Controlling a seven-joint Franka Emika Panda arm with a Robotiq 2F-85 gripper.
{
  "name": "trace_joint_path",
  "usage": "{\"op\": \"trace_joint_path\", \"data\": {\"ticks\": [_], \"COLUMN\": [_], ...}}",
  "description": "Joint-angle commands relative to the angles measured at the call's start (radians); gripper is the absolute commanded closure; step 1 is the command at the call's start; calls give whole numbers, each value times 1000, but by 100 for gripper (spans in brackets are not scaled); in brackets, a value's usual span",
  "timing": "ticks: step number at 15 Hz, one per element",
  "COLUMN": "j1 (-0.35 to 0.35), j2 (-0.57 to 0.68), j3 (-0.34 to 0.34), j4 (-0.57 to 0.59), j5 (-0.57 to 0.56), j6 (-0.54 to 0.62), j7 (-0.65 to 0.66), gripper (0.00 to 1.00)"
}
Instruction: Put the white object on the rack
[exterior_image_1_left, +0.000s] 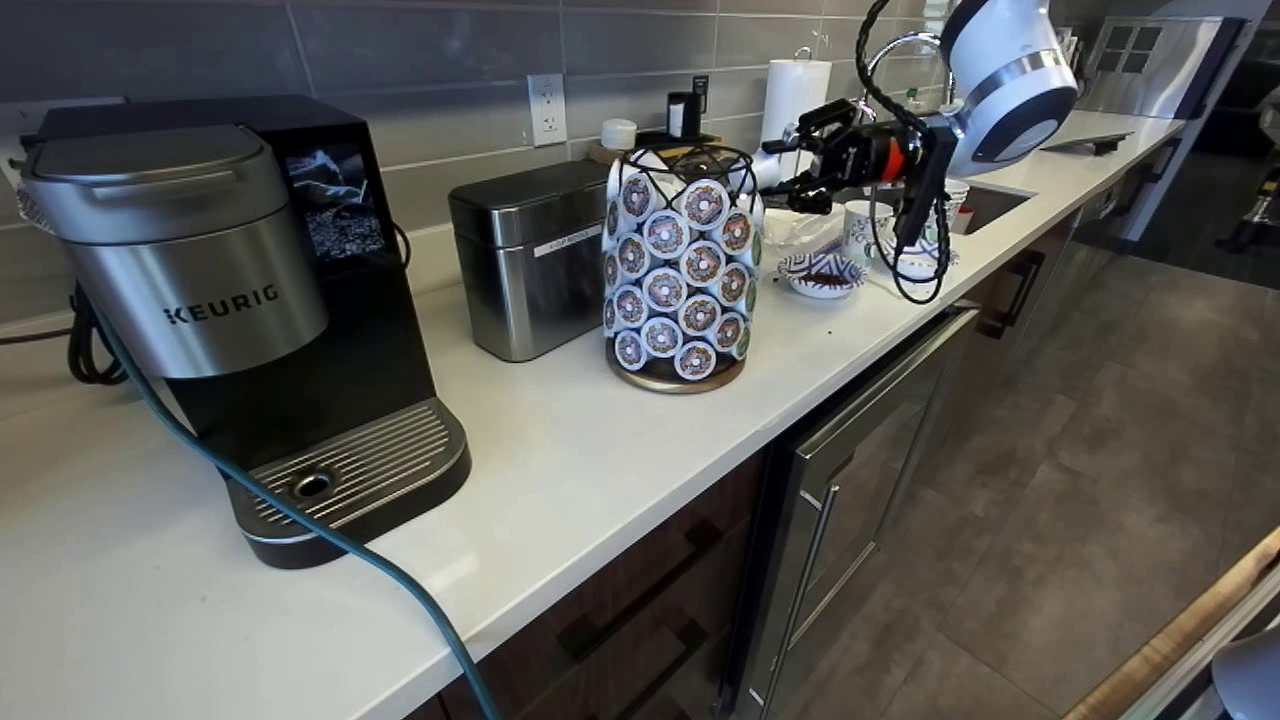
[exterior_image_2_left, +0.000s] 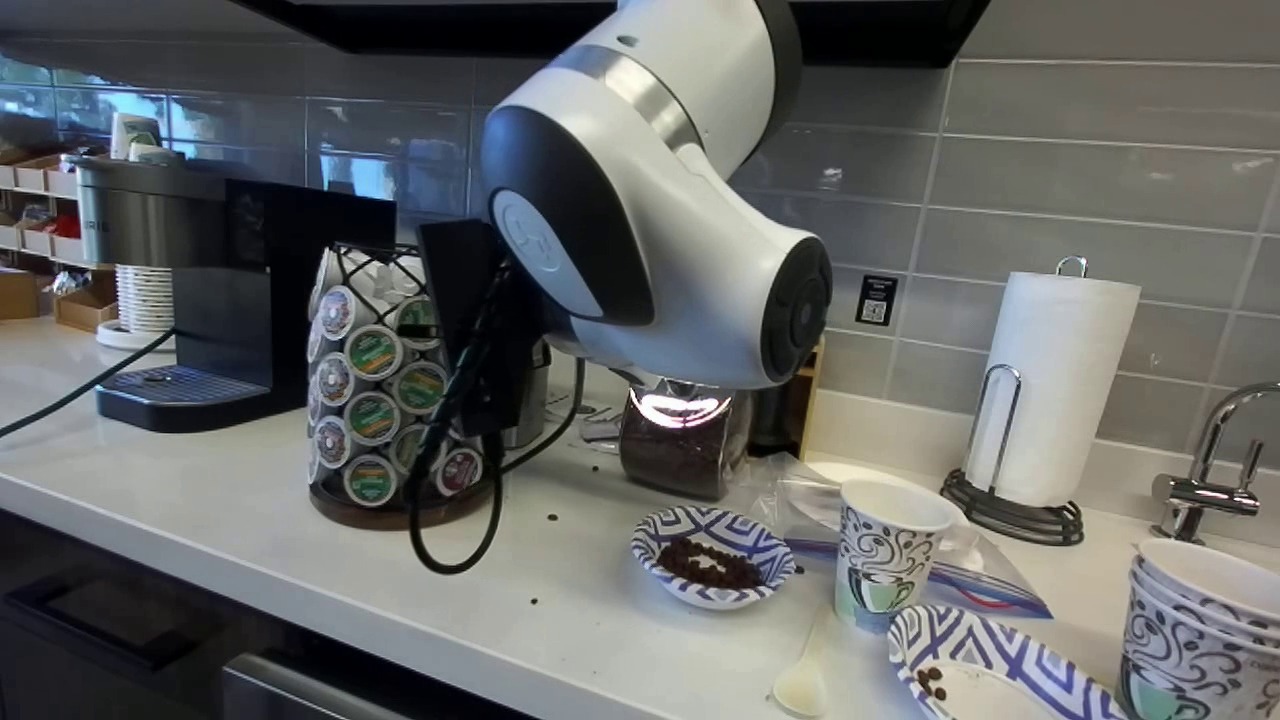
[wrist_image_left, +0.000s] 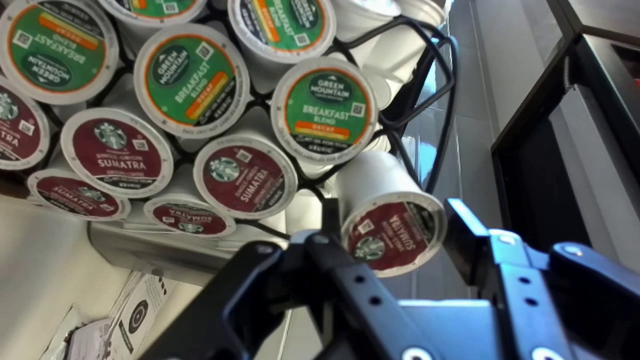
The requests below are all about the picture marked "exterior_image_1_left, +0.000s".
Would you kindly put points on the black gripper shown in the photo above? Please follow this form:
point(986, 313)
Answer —
point(863, 153)

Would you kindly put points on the white coffee pod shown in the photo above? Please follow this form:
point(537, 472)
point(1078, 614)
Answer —
point(768, 171)

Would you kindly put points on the grey round object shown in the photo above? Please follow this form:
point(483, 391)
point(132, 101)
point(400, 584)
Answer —
point(1252, 683)

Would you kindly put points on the white paper towel roll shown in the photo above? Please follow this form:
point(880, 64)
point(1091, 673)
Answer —
point(793, 85)

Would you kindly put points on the paper plate with coffee grounds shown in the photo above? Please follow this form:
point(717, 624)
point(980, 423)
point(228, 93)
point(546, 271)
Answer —
point(819, 273)

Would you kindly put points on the small black box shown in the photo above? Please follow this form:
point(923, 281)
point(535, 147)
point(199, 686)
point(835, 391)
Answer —
point(680, 117)

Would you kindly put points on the blue patterned paper plate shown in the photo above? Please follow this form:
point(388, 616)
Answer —
point(923, 265)

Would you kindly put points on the black flat pad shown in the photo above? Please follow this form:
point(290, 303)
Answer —
point(1086, 147)

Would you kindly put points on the stainless steel box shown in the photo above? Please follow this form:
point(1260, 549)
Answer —
point(535, 265)

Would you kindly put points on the wooden table edge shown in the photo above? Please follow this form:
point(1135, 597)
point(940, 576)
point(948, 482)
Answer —
point(1175, 624)

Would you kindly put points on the Keurig coffee maker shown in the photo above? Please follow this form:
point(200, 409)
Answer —
point(200, 265)

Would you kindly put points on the black wall outlet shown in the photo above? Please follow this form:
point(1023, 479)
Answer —
point(698, 85)

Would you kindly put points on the white wall outlet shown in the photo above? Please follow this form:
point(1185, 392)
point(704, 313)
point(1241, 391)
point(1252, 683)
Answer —
point(549, 109)

